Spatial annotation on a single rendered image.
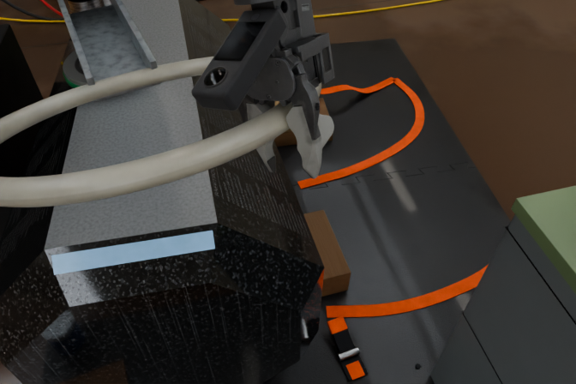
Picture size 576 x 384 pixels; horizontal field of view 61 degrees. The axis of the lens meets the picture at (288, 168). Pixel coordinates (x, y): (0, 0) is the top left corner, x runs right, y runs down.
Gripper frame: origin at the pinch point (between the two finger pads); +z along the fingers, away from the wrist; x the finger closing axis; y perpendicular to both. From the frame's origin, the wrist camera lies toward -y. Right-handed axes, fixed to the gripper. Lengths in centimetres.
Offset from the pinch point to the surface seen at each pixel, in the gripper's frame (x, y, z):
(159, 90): 73, 41, 7
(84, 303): 51, -7, 33
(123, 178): 5.6, -17.1, -6.6
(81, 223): 57, 1, 21
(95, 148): 70, 17, 12
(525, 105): 18, 227, 77
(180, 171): 2.3, -13.1, -5.7
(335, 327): 42, 60, 96
